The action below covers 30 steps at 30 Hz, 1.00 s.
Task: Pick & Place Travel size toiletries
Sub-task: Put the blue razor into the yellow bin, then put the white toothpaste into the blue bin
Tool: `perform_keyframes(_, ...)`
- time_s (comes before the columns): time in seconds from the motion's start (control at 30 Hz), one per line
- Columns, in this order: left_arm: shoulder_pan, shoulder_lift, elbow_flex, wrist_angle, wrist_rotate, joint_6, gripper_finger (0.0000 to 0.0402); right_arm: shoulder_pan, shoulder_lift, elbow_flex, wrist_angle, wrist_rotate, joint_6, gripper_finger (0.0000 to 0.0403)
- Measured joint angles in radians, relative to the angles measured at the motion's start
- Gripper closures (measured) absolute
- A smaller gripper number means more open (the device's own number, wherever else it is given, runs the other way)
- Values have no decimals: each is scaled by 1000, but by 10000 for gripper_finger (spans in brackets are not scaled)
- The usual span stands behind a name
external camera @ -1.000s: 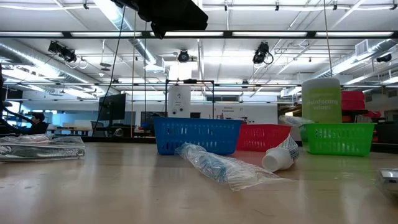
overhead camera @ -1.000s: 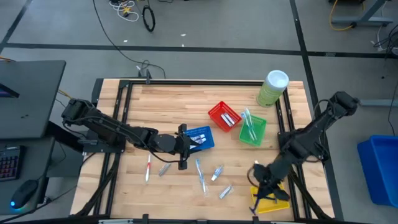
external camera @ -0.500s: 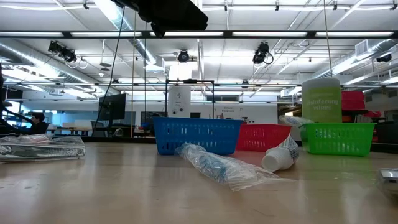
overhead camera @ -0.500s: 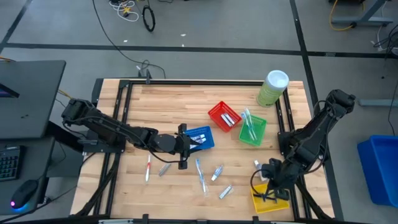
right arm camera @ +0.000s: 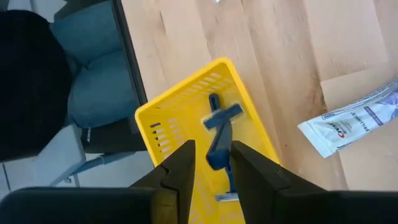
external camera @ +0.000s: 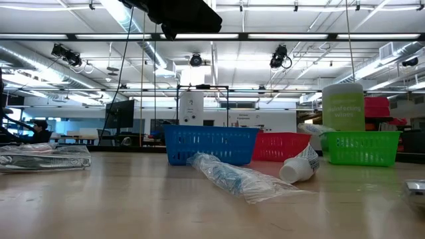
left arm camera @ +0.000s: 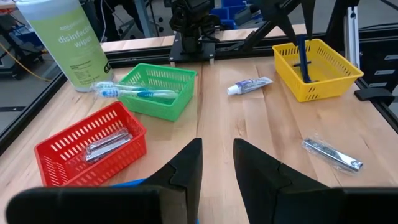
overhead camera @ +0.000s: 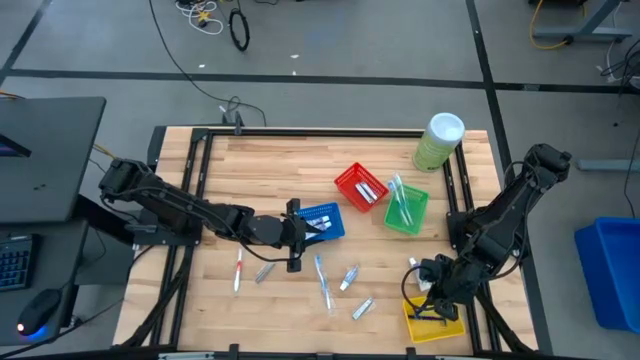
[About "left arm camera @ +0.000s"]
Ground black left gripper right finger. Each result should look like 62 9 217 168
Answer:
233 139 398 224

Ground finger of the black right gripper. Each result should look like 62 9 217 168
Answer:
248 0 298 46
300 0 317 41

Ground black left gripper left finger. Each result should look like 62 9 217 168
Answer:
6 138 203 224

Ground blue disposable razor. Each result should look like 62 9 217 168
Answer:
292 33 318 84

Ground blue white toothpaste tube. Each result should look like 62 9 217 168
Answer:
226 76 275 96

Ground blue white toothbrush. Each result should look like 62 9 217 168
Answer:
96 88 180 101

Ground teal white toothbrush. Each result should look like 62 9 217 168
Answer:
91 80 177 95

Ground blue plastic basket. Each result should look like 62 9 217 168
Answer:
111 178 147 187

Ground blue storage bins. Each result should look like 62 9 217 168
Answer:
211 0 265 30

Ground yellow plastic basket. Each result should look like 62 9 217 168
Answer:
272 37 364 103

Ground green plastic basket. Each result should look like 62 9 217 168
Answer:
117 63 198 123

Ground black block at table edge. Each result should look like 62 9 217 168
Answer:
354 87 396 106

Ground red plastic basket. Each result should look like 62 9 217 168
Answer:
33 100 147 187

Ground green disinfecting wipes canister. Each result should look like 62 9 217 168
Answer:
14 0 114 93

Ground silver aluminium post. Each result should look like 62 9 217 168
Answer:
343 6 361 70

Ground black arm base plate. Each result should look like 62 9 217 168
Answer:
169 32 218 66

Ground yellow floor cable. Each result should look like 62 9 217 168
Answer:
0 42 52 83

